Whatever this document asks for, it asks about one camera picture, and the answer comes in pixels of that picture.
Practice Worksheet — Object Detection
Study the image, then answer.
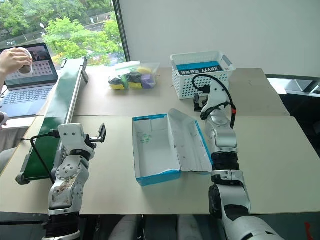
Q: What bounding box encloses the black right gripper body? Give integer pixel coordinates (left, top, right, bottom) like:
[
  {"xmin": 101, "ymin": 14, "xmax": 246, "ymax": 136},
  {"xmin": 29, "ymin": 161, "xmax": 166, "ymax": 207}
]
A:
[{"xmin": 198, "ymin": 98, "xmax": 209, "ymax": 113}]

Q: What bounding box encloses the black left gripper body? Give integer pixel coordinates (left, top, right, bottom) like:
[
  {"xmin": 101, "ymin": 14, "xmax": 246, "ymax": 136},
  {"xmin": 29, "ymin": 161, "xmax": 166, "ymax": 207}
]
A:
[{"xmin": 84, "ymin": 133, "xmax": 101, "ymax": 151}]

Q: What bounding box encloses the blue box with white print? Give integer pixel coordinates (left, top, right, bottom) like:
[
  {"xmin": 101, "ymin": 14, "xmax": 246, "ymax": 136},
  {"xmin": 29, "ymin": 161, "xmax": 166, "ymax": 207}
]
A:
[{"xmin": 174, "ymin": 60, "xmax": 225, "ymax": 76}]

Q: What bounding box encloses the green conveyor belt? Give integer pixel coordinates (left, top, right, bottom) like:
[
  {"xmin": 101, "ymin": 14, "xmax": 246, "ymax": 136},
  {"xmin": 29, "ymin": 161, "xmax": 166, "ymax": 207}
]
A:
[{"xmin": 15, "ymin": 56, "xmax": 90, "ymax": 186}]

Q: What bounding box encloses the person's bare hand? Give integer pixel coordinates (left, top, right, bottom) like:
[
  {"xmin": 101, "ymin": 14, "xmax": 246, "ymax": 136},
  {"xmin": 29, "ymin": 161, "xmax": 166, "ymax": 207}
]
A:
[{"xmin": 0, "ymin": 47, "xmax": 34, "ymax": 75}]

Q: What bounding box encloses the white plastic basket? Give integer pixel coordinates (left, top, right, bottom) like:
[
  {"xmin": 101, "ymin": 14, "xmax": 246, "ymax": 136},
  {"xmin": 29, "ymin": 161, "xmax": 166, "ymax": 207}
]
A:
[{"xmin": 169, "ymin": 50, "xmax": 237, "ymax": 101}]

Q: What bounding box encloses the clear bag of colourful items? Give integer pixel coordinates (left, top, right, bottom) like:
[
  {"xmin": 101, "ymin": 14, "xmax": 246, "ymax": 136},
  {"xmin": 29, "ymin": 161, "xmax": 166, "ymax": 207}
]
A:
[{"xmin": 107, "ymin": 60, "xmax": 161, "ymax": 92}]

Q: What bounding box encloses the grey laptop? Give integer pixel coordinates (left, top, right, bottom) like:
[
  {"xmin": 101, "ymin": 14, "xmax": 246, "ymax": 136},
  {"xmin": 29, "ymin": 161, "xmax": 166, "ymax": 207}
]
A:
[{"xmin": 0, "ymin": 42, "xmax": 60, "ymax": 119}]

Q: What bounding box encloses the white object at table edge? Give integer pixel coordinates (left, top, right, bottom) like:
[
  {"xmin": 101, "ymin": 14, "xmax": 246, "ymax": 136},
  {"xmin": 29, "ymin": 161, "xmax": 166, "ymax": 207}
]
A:
[{"xmin": 0, "ymin": 110, "xmax": 9, "ymax": 129}]

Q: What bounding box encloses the grey rounded shape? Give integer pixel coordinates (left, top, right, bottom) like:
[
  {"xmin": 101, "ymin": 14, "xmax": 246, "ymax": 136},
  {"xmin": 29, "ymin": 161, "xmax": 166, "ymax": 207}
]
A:
[
  {"xmin": 176, "ymin": 214, "xmax": 204, "ymax": 240},
  {"xmin": 109, "ymin": 214, "xmax": 146, "ymax": 240}
]

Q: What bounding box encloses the red strip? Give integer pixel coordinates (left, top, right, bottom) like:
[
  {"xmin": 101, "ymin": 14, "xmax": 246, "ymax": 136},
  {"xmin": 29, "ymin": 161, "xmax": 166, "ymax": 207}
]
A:
[{"xmin": 304, "ymin": 221, "xmax": 315, "ymax": 240}]

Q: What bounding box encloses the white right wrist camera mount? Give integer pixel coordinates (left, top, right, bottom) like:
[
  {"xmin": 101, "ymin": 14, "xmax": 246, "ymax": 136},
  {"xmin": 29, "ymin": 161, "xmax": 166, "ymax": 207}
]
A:
[{"xmin": 200, "ymin": 80, "xmax": 233, "ymax": 114}]

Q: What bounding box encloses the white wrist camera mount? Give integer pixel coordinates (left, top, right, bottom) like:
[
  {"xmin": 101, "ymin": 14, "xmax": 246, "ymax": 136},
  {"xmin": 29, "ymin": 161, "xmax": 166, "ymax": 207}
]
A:
[
  {"xmin": 57, "ymin": 122, "xmax": 86, "ymax": 152},
  {"xmin": 200, "ymin": 80, "xmax": 233, "ymax": 114}
]

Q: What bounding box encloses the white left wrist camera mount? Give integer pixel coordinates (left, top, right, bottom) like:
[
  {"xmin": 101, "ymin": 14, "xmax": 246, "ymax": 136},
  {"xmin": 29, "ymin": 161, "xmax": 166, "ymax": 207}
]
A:
[{"xmin": 57, "ymin": 122, "xmax": 86, "ymax": 152}]

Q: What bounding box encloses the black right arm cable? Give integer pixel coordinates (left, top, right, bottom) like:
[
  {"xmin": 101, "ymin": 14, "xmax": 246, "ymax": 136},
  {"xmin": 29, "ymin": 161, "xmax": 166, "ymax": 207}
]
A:
[{"xmin": 191, "ymin": 74, "xmax": 237, "ymax": 130}]

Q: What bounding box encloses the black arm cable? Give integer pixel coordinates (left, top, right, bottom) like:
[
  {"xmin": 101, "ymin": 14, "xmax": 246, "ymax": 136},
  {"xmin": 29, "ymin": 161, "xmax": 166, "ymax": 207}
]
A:
[
  {"xmin": 191, "ymin": 74, "xmax": 237, "ymax": 130},
  {"xmin": 20, "ymin": 129, "xmax": 61, "ymax": 184}
]

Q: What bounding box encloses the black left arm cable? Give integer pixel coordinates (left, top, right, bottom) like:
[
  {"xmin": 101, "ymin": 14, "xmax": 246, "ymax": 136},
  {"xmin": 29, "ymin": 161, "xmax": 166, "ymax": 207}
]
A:
[{"xmin": 20, "ymin": 129, "xmax": 61, "ymax": 184}]

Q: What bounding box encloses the black window frame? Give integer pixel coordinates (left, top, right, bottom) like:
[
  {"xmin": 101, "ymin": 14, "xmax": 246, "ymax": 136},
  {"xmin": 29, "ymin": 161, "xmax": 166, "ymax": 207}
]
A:
[{"xmin": 111, "ymin": 0, "xmax": 131, "ymax": 63}]

